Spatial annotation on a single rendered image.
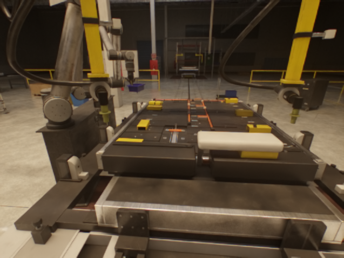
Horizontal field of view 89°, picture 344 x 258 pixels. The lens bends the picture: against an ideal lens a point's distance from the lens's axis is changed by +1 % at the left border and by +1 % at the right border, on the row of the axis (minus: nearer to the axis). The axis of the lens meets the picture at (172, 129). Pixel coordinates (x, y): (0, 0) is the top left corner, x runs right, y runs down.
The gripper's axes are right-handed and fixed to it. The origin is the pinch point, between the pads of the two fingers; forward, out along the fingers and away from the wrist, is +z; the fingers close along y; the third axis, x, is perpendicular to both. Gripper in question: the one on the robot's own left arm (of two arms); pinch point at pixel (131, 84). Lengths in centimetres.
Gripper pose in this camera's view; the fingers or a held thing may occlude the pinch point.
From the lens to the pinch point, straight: 237.0
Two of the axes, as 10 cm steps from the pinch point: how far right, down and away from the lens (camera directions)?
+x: 2.3, -3.5, 9.1
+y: 9.7, 0.8, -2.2
